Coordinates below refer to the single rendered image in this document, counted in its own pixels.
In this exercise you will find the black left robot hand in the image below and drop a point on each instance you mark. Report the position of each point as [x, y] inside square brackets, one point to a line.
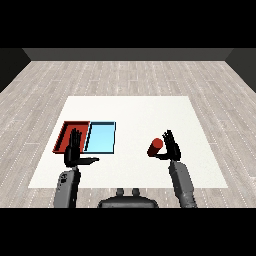
[73, 153]

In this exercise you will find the dark grey robot body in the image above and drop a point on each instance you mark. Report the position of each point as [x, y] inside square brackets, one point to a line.
[128, 201]

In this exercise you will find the small red can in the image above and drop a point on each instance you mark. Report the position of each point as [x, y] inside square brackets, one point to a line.
[155, 147]

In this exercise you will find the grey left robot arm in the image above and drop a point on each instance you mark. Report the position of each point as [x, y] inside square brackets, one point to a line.
[66, 188]

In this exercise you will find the red shallow open box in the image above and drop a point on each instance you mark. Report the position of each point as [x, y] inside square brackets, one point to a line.
[68, 136]

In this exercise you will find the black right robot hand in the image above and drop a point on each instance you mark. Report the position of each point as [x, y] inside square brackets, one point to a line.
[173, 150]

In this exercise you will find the light blue shallow open box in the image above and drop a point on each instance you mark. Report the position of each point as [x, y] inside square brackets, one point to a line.
[100, 137]

